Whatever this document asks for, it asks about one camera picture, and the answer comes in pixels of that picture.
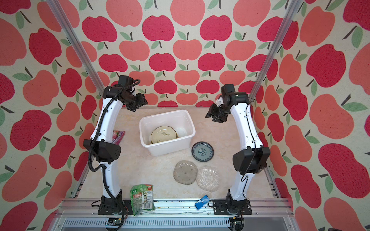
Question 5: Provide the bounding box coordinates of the clear textured glass plate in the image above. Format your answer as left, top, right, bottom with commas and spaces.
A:
196, 166, 220, 192

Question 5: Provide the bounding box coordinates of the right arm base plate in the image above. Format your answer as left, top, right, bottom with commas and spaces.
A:
210, 199, 253, 216

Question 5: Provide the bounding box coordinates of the grey glass plate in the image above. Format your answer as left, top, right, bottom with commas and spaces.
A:
173, 160, 198, 185

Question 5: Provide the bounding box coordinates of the green snack packet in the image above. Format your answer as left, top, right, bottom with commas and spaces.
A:
130, 184, 155, 216

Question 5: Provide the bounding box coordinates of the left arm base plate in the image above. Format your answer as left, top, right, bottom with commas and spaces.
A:
97, 198, 133, 216

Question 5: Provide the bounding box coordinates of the purple snack packet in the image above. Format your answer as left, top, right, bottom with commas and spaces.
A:
112, 130, 125, 145

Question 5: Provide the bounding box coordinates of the cream plate with plant drawing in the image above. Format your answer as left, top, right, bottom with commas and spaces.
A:
150, 126, 178, 144

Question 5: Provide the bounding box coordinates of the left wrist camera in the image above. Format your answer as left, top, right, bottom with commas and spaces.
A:
117, 75, 135, 87

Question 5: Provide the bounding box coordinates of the blue small box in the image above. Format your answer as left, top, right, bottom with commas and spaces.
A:
195, 195, 210, 210

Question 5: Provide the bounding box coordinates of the right aluminium frame post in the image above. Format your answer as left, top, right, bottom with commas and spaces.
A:
248, 0, 303, 103

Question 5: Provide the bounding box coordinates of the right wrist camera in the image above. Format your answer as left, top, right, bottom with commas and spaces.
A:
221, 84, 235, 98

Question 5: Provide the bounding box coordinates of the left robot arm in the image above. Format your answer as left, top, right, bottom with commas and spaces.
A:
83, 84, 147, 213

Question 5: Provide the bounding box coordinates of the blue patterned small plate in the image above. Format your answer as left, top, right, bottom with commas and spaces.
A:
191, 141, 214, 162

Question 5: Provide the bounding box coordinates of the left aluminium frame post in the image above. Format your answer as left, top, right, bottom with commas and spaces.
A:
46, 0, 105, 96

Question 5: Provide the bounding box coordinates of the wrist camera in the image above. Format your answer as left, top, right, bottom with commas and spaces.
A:
221, 84, 235, 98
117, 75, 135, 87

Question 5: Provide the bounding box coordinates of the white plastic bin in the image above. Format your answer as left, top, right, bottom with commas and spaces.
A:
139, 110, 196, 157

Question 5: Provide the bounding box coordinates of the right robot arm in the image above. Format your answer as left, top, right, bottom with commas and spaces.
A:
206, 92, 270, 214

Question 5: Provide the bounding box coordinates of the front aluminium rail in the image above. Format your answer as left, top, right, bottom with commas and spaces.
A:
47, 198, 299, 231

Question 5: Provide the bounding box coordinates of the aluminium frame post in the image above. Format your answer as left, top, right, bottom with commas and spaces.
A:
248, 0, 303, 103
46, 0, 105, 96

